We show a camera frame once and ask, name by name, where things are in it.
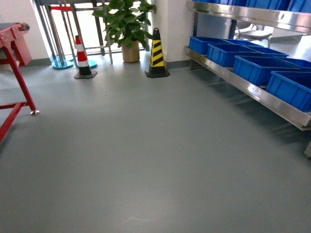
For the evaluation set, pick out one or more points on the steel shelf rack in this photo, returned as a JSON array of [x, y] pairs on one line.
[[292, 21]]

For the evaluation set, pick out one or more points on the blue bin upper shelf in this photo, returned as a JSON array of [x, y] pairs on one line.
[[303, 6]]

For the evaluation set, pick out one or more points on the yellow black traffic cone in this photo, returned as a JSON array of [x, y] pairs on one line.
[[157, 67]]

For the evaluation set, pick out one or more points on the red white traffic cone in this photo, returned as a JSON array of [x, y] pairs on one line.
[[84, 71]]

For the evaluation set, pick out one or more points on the green potted plant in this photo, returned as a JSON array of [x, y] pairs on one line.
[[126, 23]]

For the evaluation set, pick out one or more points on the metal barrier stand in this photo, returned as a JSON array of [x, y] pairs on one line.
[[61, 22]]

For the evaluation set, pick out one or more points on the blue bin rear row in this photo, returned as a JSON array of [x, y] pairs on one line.
[[296, 52]]

